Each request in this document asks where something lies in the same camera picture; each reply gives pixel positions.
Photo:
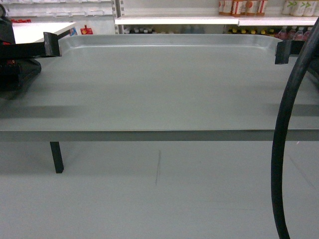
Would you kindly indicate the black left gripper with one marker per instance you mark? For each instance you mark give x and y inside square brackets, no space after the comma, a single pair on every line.
[17,65]

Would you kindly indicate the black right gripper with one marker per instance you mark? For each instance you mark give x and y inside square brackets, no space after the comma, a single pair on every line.
[306,52]

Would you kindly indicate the grey rectangular serving tray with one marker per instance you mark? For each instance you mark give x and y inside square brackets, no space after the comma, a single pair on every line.
[144,87]

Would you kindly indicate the white checkout table far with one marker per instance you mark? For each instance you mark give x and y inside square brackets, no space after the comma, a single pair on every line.
[33,32]

